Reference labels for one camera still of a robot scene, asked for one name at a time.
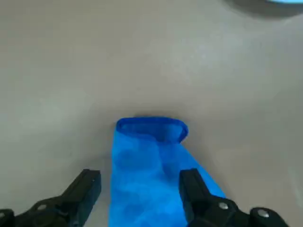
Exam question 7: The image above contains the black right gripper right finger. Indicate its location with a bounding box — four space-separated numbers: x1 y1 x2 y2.
178 168 292 227

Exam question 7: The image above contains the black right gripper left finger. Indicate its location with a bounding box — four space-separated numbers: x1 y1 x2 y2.
0 169 102 227

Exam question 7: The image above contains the blue cloth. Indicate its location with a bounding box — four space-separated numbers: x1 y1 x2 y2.
108 117 227 227

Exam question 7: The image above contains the light blue plastic plate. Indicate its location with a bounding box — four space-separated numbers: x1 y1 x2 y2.
227 0 303 15

